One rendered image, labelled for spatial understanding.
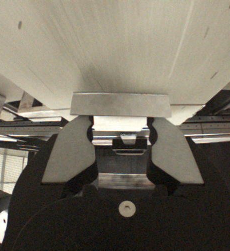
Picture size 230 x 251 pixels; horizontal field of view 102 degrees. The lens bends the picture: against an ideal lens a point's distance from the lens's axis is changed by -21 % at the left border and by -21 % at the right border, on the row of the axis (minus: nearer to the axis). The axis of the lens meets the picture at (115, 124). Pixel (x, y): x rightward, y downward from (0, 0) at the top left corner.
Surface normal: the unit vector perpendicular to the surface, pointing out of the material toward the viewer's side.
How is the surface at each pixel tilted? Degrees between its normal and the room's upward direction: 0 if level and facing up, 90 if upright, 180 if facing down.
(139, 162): 90
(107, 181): 90
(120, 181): 90
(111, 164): 90
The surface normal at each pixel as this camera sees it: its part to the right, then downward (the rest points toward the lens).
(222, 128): -0.14, -0.29
